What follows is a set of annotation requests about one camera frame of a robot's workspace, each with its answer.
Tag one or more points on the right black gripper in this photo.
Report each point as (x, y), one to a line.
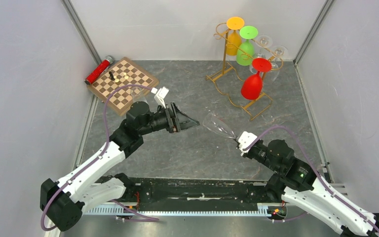
(247, 154)

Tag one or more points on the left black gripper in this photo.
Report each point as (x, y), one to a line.
(177, 120)

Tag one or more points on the clear green-rimmed wine glass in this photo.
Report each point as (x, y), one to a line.
(214, 124)

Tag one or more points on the red wine glass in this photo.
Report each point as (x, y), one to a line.
(253, 85)

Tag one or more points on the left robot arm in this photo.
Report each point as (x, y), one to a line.
(64, 201)

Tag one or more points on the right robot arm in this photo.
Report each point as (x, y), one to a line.
(295, 182)

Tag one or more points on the green wine glass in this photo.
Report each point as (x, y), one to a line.
(244, 56)

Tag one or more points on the orange wine glass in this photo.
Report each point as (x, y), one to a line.
(234, 39)

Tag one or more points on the clear back wine glass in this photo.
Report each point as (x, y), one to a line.
(263, 42)

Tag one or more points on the wooden chessboard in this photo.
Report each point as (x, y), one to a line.
(122, 100)

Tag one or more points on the black chess piece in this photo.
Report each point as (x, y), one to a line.
(111, 76)

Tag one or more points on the red glitter tube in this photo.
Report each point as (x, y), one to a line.
(98, 71)

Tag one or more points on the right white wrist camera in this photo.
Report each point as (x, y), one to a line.
(245, 141)

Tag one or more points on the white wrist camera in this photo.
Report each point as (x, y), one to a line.
(159, 95)
(245, 141)

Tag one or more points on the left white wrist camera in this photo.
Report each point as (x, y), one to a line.
(159, 95)

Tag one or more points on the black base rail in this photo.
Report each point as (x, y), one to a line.
(199, 197)

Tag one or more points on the gold wire glass rack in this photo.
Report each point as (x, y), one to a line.
(230, 78)

